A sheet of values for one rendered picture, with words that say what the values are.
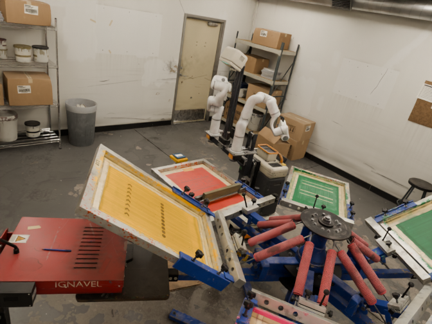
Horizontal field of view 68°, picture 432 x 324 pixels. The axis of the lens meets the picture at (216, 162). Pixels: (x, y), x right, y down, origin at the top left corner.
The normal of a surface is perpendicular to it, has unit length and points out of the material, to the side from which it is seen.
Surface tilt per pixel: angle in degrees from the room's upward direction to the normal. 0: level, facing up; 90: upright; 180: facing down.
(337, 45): 90
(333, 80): 90
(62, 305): 0
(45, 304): 0
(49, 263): 0
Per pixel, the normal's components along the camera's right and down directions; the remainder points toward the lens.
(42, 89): 0.62, 0.43
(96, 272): 0.18, -0.89
